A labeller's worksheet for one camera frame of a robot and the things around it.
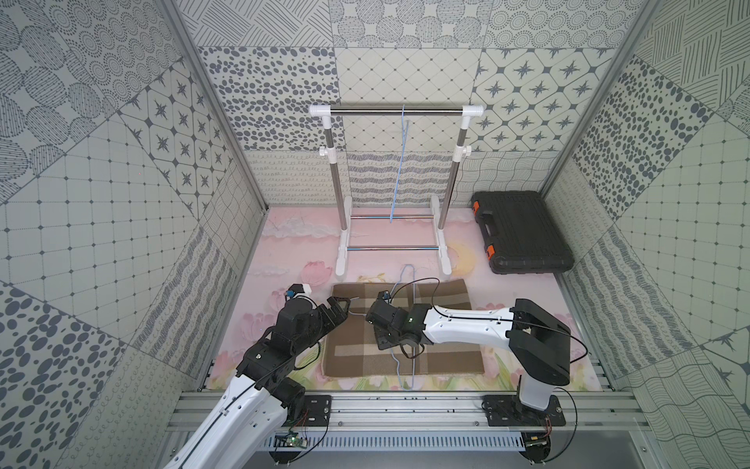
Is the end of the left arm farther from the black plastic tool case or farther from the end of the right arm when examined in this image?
the black plastic tool case

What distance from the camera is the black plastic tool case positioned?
978mm

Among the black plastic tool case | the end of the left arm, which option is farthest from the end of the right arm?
the black plastic tool case
